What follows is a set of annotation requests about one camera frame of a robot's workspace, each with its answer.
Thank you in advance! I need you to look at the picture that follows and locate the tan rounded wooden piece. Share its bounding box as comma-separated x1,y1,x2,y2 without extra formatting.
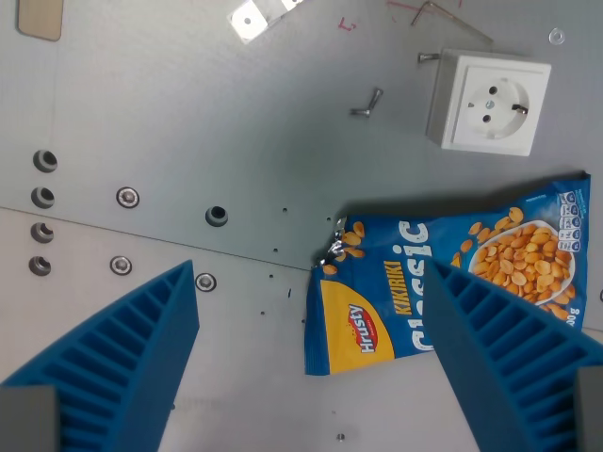
17,0,63,42

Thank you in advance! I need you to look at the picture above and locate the metal allen key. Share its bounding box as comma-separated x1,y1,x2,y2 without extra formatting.
409,0,495,44

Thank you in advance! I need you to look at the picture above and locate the blue peanut snack bag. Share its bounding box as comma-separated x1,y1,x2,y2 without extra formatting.
303,169,592,377

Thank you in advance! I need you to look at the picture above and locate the white electrical wall socket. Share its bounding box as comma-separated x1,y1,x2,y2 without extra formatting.
426,48,552,156

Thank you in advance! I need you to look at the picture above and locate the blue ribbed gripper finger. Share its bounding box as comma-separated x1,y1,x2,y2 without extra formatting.
0,259,201,452
424,256,603,452

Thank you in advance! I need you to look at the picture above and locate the shiny metal bracket plate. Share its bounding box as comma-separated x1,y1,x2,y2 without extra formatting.
226,0,305,45

